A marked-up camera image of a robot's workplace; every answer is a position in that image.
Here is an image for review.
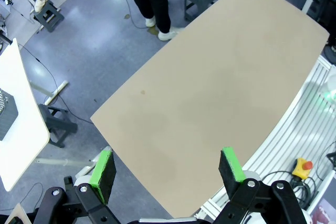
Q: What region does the yellow emergency stop button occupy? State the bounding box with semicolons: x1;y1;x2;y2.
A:
291;157;313;178

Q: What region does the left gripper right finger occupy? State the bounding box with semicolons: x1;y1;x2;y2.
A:
214;147;309;224

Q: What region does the grey perforated basket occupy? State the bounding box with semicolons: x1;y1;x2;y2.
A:
0;89;19;141

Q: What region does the white aluminium mounting frame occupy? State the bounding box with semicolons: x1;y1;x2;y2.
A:
195;55;336;224

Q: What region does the black floor cable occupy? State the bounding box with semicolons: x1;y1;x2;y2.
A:
18;44;94;125

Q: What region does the beige crumpled cloth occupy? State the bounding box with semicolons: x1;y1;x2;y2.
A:
35;0;48;12

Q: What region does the black cable bundle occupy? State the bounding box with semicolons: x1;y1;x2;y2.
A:
261;170;320;210

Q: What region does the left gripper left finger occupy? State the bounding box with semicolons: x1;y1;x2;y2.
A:
34;150;124;224

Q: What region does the grey plastic stool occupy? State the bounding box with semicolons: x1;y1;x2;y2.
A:
33;0;65;33

